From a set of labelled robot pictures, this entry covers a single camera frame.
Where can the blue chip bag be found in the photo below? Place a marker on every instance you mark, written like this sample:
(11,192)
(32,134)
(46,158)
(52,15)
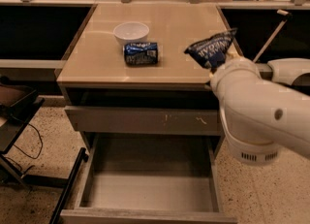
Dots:
(210,53)

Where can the open middle drawer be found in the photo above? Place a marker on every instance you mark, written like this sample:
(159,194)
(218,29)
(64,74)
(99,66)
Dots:
(132,179)

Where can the white bowl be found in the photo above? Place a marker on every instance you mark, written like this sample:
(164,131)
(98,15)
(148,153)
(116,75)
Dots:
(130,32)

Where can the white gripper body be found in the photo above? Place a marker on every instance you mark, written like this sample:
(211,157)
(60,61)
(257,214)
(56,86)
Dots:
(238,66)

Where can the grey drawer cabinet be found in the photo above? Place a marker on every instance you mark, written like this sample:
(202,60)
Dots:
(96,75)

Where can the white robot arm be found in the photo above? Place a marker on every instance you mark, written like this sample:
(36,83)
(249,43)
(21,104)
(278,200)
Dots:
(259,116)

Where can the blue soda can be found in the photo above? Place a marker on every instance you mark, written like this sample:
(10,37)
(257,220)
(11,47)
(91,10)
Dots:
(138,54)

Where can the white rod with cap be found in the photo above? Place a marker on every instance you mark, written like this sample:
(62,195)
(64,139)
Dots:
(285,17)

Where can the closed upper drawer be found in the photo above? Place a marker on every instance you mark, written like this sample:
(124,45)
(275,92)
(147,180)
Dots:
(145,121)

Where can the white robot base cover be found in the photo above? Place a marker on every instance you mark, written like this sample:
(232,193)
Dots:
(291,71)

